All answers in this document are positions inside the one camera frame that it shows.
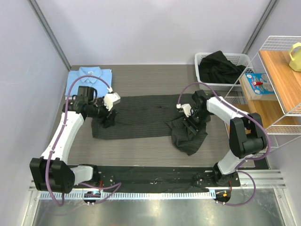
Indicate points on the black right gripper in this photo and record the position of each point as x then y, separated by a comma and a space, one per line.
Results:
188, 121

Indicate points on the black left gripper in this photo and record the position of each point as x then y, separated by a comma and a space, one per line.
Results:
109, 119

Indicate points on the dark pinstriped long sleeve shirt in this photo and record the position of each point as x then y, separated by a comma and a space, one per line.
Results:
153, 116

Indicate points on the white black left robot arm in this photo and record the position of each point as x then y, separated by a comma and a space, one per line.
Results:
51, 171

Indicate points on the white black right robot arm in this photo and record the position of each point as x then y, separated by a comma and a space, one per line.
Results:
247, 136

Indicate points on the folded light blue shirt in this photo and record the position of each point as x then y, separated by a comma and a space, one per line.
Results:
104, 74

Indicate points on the black clothes in basket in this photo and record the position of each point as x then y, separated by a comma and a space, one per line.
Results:
216, 68

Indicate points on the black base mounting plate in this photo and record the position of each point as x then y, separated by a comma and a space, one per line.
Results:
156, 180

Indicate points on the white plastic laundry basket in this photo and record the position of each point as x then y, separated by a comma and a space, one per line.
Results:
237, 59

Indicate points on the blue product box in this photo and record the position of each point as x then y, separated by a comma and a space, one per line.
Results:
258, 87

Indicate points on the yellow watering can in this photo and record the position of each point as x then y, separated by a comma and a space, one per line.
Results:
295, 56

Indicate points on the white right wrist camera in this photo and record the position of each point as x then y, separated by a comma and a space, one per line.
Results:
186, 109

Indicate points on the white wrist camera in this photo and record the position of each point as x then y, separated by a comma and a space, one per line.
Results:
186, 109
110, 99

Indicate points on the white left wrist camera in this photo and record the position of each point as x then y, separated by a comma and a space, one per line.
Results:
110, 99

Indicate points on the white wire shelf rack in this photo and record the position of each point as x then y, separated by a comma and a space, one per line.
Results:
280, 117

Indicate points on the aluminium rail frame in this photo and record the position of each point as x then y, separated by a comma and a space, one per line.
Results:
254, 179

